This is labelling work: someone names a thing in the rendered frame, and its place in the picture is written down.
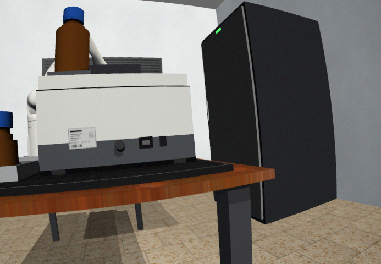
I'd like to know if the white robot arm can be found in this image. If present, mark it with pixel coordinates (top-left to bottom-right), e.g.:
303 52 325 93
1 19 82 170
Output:
27 36 107 156

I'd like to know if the white and grey benchtop instrument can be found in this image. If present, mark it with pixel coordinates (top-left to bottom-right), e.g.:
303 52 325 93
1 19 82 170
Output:
36 64 196 176

